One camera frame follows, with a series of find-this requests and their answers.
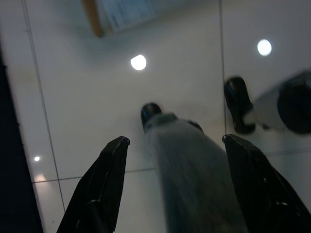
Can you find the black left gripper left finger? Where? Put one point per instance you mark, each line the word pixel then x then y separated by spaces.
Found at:
pixel 102 184

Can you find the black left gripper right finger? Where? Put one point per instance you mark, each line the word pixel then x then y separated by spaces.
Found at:
pixel 262 189

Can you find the wood edged pale board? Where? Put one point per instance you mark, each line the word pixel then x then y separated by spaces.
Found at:
pixel 97 17

